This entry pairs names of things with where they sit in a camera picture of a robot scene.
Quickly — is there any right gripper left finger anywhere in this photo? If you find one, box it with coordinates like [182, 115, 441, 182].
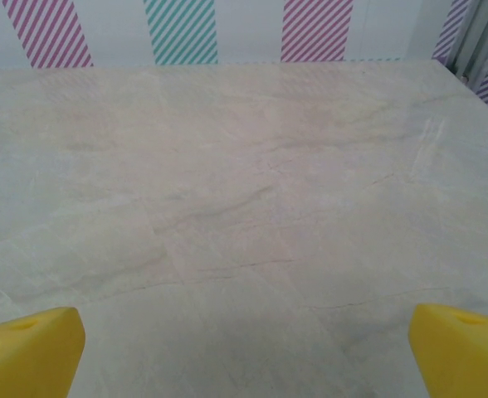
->
[0, 306, 86, 398]

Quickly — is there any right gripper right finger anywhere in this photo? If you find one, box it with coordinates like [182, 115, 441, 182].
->
[407, 303, 488, 398]

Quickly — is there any right aluminium corner post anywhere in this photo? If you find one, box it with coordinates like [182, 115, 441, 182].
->
[451, 0, 488, 90]

